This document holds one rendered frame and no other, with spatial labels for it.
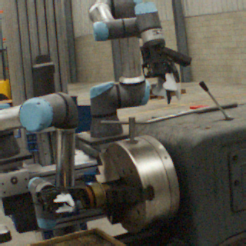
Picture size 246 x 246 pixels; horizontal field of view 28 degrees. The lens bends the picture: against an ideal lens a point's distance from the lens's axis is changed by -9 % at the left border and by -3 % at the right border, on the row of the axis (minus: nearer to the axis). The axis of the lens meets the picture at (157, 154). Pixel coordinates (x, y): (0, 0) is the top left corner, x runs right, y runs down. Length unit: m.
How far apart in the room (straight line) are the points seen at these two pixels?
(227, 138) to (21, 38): 1.12
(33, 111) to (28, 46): 0.66
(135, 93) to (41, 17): 0.59
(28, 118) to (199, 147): 0.59
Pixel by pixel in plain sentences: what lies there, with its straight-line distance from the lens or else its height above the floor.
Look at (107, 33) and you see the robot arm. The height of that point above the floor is 1.61.
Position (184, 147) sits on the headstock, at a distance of 1.63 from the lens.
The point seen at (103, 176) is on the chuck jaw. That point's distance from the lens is 1.70.
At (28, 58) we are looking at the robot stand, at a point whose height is 1.57.
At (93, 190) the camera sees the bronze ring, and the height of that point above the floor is 1.11.
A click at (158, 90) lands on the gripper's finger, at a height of 1.39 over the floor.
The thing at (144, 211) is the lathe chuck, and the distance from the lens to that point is 1.62.
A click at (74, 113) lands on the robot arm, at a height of 1.33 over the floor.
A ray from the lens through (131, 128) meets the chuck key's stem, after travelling 1.66.
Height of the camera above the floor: 1.55
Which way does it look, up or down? 13 degrees down
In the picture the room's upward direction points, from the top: 6 degrees counter-clockwise
